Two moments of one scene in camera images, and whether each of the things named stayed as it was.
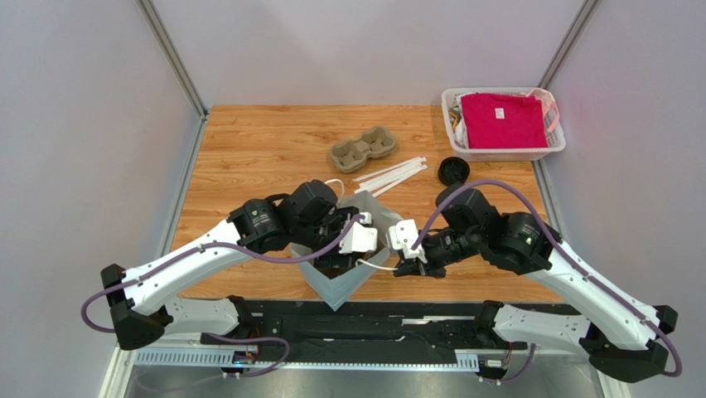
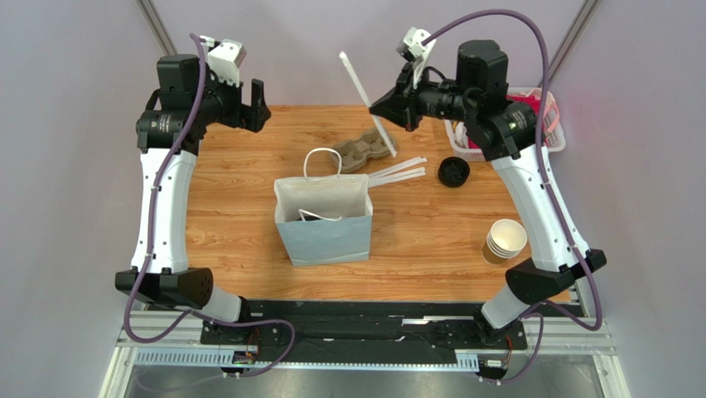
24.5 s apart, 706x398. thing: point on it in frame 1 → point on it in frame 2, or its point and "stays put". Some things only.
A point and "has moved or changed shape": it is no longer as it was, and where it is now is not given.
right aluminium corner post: (573, 31) stays put
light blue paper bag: (333, 292) has moved or changed shape
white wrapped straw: (392, 175) stays put
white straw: (378, 192) → (343, 56)
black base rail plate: (364, 329) stays put
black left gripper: (326, 259) → (249, 118)
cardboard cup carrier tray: (349, 156) stays put
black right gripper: (418, 264) → (409, 108)
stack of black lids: (453, 170) stays put
